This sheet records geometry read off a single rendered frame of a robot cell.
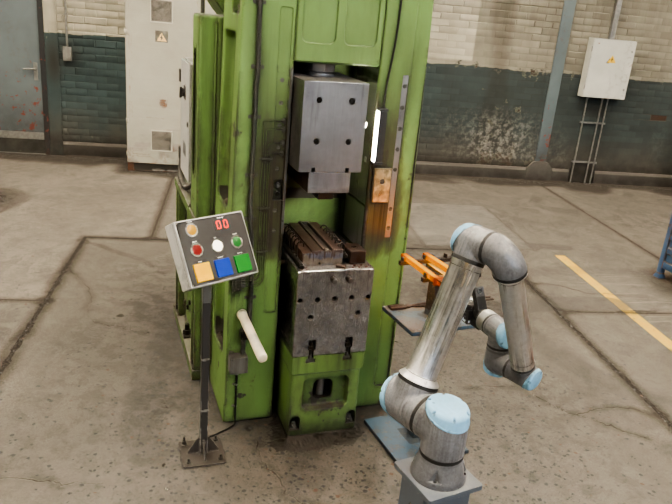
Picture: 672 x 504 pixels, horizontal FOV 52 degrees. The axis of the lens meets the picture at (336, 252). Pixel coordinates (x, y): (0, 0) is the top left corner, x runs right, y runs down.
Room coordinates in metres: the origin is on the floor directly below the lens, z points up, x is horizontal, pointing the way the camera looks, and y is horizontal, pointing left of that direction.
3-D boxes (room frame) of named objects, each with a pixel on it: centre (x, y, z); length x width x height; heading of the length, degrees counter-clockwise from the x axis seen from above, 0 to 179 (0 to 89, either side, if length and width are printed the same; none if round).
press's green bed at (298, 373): (3.24, 0.09, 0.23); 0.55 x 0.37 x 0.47; 21
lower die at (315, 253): (3.21, 0.13, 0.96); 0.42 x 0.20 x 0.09; 21
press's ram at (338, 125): (3.22, 0.09, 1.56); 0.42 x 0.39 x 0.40; 21
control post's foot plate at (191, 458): (2.74, 0.55, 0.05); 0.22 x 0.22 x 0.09; 21
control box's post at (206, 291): (2.74, 0.55, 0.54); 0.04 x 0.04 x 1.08; 21
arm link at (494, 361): (2.37, -0.67, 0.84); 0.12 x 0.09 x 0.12; 39
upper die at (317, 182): (3.21, 0.13, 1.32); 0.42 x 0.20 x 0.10; 21
